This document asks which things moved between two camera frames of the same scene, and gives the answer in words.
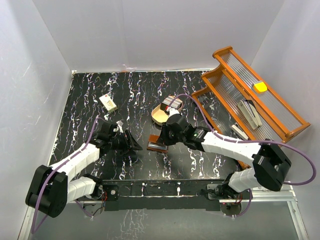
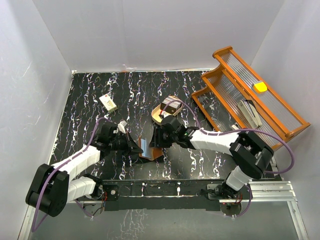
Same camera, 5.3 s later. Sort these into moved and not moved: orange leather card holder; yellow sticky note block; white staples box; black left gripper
Moved: orange leather card holder
Not moved: black left gripper; yellow sticky note block; white staples box
